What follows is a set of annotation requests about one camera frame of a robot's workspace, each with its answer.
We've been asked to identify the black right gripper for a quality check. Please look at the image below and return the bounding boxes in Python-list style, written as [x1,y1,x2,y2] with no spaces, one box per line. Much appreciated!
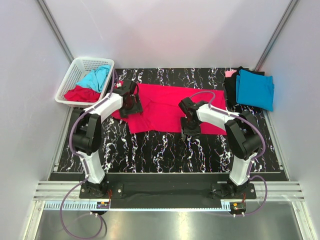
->
[180,116,202,140]

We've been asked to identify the red t-shirt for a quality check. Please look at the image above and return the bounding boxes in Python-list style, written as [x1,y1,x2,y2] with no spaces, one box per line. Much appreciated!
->
[111,83,226,134]

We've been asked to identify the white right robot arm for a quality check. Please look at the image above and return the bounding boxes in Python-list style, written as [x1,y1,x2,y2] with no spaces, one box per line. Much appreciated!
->
[178,97,266,199]

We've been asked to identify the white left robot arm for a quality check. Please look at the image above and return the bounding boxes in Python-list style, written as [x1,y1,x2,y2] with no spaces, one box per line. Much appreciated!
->
[68,80,143,198]

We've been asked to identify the light blue shirt in basket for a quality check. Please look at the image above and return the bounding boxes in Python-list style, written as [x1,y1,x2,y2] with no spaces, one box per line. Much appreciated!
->
[76,65,111,93]

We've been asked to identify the white plastic laundry basket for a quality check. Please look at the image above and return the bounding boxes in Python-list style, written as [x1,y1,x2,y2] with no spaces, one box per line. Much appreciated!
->
[55,57,115,109]

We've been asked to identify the red shirt in basket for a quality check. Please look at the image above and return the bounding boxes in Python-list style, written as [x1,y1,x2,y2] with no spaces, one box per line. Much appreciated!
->
[64,85,101,103]

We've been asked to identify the folded black t-shirt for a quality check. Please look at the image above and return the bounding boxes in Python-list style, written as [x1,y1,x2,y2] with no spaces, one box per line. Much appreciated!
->
[224,66,265,108]

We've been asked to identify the folded pink t-shirt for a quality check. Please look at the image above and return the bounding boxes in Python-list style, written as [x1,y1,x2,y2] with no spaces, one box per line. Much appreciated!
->
[224,70,237,78]

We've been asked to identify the folded blue t-shirt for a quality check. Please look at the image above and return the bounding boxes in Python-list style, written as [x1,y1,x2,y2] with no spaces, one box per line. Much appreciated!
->
[235,69,275,112]

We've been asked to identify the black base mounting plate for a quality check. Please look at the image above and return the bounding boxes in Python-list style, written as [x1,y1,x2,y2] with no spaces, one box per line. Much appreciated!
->
[79,173,257,211]

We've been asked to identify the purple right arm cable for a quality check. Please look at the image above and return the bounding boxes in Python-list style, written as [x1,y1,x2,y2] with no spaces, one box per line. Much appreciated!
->
[187,90,270,217]

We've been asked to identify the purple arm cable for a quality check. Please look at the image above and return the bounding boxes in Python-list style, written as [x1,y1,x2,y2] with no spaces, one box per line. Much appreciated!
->
[187,90,270,217]
[60,70,119,238]

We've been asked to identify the aluminium frame rail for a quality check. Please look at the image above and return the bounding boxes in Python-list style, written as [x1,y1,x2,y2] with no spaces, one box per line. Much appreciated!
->
[33,181,304,212]

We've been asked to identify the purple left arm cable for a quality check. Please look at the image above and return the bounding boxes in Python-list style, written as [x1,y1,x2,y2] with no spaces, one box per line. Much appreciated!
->
[60,70,119,238]

